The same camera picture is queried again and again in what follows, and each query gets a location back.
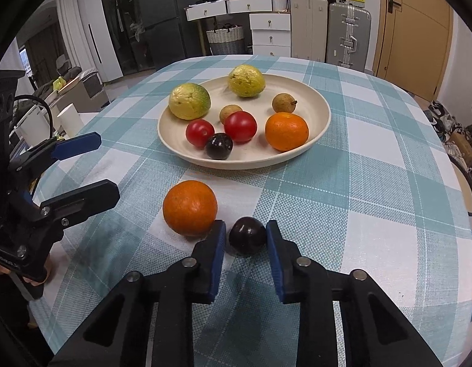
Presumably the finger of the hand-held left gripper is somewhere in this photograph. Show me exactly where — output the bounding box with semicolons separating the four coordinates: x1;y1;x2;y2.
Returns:
8;132;103;178
31;179;120;235

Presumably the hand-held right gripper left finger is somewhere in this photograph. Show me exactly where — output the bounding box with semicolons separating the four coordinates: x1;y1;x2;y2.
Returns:
48;220;227;367

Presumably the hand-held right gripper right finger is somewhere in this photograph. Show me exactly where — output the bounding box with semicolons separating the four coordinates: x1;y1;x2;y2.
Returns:
266;220;443;367

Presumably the dark purple plum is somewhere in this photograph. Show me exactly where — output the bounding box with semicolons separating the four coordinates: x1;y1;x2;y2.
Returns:
229;216;267;257
204;132;234;160

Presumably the small orange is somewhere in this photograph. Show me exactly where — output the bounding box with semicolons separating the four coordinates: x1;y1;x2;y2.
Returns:
163;180;218;237

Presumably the cream round plate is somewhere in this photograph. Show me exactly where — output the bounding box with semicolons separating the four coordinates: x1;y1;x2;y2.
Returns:
157;73;332;169

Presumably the red tomato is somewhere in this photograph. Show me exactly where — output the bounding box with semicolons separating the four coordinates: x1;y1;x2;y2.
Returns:
224;111;258;143
185;119;215;148

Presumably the large orange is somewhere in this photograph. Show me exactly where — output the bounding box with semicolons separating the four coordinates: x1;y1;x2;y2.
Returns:
265;112;309;152

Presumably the large brown longan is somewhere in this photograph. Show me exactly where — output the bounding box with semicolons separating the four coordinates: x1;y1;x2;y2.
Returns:
219;105;244;125

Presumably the small brown longan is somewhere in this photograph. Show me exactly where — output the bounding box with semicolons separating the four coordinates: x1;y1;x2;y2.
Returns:
272;93;298;114

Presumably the person's left forearm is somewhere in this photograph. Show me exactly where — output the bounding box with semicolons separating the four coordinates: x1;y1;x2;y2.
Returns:
0;273;55;367

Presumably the person's left hand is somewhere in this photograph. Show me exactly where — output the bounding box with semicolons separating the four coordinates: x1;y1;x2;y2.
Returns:
0;260;49;287

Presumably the grey low table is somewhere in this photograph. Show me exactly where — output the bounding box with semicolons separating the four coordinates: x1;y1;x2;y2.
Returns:
64;68;108;104

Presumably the white cabinet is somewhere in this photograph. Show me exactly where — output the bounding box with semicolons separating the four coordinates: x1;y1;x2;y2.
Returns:
58;0;124;85

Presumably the teal checkered tablecloth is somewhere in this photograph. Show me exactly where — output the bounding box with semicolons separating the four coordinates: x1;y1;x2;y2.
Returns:
27;54;472;367

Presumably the yellow green passion fruit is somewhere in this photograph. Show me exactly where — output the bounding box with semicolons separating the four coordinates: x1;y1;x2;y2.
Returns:
168;83;212;120

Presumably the dark glass cabinet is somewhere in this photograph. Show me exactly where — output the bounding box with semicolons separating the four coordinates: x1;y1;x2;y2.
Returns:
97;0;145;73

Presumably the dark grey refrigerator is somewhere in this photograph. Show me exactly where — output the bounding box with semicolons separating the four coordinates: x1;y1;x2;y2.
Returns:
134;0;204;71

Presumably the woven basket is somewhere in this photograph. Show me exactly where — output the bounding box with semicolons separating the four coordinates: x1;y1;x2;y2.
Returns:
205;24;246;56

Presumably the black round rim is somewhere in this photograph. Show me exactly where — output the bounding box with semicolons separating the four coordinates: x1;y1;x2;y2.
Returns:
446;153;472;215

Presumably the pile of shoes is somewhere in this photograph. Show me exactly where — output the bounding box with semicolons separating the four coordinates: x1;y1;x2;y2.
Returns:
425;99;470;142

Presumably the white drawer desk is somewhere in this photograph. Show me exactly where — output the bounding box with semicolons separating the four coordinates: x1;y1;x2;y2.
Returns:
184;0;292;58

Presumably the beige suitcase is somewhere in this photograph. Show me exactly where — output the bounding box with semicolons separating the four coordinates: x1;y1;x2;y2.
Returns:
290;0;329;62

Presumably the silver suitcase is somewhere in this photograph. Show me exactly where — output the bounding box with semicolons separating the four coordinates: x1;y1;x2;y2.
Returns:
327;2;372;70

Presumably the wooden door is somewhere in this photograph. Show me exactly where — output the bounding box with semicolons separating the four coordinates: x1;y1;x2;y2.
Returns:
374;0;455;102

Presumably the black cable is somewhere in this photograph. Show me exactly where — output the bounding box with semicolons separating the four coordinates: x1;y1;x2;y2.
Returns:
12;95;55;138

